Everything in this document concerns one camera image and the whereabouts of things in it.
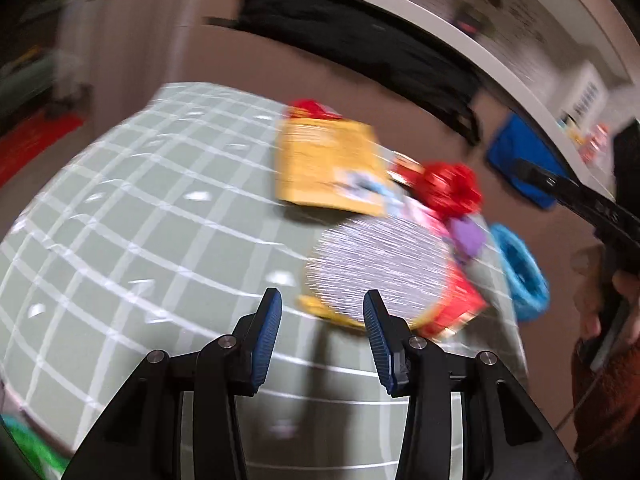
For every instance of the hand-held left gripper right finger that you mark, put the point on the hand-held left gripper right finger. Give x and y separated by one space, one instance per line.
376 332

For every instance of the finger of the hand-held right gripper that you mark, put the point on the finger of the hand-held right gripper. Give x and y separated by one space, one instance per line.
542 177

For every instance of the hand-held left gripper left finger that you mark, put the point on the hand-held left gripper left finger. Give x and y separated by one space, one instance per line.
267 330

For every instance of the round silver foil lid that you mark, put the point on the round silver foil lid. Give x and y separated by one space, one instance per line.
375 270

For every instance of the purple wrapper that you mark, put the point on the purple wrapper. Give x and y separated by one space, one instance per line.
467 237

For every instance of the red plastic bag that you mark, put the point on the red plastic bag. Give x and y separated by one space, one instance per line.
445 187

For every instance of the bin with blue liner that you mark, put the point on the bin with blue liner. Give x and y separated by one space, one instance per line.
537 290

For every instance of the person's right forearm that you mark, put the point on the person's right forearm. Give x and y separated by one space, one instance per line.
615 410

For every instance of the person's right hand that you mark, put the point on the person's right hand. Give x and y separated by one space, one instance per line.
587 300

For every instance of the blue towel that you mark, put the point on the blue towel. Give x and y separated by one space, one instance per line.
515 150

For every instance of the clear bag of red snacks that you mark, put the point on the clear bag of red snacks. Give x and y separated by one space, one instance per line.
596 142

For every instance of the red and yellow packet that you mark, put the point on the red and yellow packet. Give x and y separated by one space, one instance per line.
457 305

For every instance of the pink packet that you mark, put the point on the pink packet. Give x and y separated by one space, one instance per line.
425 216

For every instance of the small red wrapper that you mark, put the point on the small red wrapper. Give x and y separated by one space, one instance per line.
405 167

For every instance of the yellow snack packet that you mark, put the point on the yellow snack packet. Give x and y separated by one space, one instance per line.
320 160

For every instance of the white kitchen counter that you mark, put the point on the white kitchen counter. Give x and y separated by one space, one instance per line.
400 5

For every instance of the red snack packet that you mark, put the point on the red snack packet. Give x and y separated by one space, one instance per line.
312 109

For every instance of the black cloth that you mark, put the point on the black cloth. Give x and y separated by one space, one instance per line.
350 35

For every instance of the green plastic object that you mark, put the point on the green plastic object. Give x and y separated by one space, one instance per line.
25 445

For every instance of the red floor mat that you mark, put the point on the red floor mat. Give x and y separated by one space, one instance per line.
35 145

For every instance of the grey-green container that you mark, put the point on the grey-green container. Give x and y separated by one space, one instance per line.
25 77

